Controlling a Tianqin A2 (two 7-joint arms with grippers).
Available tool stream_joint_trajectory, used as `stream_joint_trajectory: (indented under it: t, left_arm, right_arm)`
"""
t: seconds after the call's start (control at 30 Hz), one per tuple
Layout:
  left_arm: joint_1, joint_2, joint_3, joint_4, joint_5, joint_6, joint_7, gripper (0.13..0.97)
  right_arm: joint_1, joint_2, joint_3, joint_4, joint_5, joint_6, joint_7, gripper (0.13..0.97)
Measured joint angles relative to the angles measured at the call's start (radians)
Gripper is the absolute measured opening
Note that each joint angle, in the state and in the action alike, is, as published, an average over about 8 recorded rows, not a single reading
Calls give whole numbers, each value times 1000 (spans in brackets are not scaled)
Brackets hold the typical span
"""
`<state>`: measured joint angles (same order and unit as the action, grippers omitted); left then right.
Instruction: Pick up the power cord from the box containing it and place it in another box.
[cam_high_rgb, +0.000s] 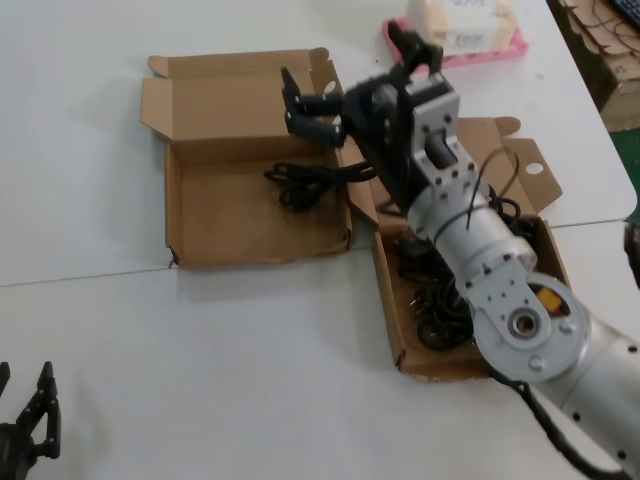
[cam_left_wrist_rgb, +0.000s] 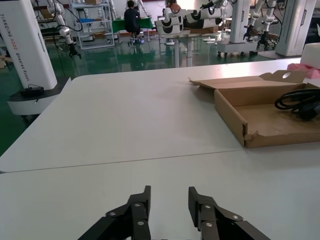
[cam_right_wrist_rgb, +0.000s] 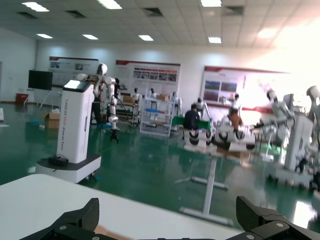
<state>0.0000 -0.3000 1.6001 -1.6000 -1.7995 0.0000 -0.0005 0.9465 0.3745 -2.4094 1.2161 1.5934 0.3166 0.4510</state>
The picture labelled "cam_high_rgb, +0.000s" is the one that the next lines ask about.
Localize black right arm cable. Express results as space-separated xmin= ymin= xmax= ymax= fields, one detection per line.
xmin=488 ymin=368 xmax=619 ymax=480

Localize white wrapped tissue pack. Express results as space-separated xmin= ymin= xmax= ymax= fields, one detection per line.
xmin=404 ymin=0 xmax=519 ymax=55

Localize stack of brown cardboard sheets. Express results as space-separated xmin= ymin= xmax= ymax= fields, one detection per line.
xmin=547 ymin=0 xmax=624 ymax=116

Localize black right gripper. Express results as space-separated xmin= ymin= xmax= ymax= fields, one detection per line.
xmin=279 ymin=21 xmax=445 ymax=212

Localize open cardboard box holding cords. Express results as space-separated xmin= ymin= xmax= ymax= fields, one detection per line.
xmin=332 ymin=116 xmax=575 ymax=384

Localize black power cord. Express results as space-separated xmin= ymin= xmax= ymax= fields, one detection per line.
xmin=263 ymin=157 xmax=377 ymax=215

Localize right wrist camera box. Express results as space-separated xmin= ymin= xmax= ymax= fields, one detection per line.
xmin=403 ymin=71 xmax=455 ymax=109

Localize pile of black power cords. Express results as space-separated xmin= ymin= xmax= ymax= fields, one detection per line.
xmin=397 ymin=187 xmax=542 ymax=354

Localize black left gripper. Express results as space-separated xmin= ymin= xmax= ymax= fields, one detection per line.
xmin=0 ymin=360 xmax=63 ymax=480

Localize empty open cardboard box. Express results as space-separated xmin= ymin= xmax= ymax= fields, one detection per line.
xmin=139 ymin=47 xmax=354 ymax=272

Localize black keyboard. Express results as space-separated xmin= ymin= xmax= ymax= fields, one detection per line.
xmin=612 ymin=0 xmax=640 ymax=25

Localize pink foam tray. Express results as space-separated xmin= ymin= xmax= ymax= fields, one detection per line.
xmin=382 ymin=16 xmax=531 ymax=70

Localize light cardboard carton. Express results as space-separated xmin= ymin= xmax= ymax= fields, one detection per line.
xmin=597 ymin=19 xmax=640 ymax=132

